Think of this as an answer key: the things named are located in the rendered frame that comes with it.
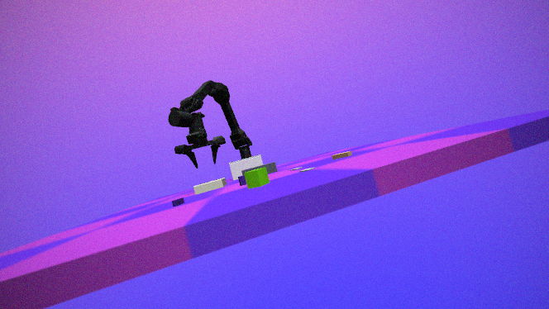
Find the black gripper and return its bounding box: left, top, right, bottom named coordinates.
left=174, top=126, right=226, bottom=169

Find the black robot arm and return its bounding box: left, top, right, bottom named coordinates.
left=168, top=80, right=253, bottom=159

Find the green cube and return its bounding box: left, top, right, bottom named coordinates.
left=244, top=167, right=270, bottom=189

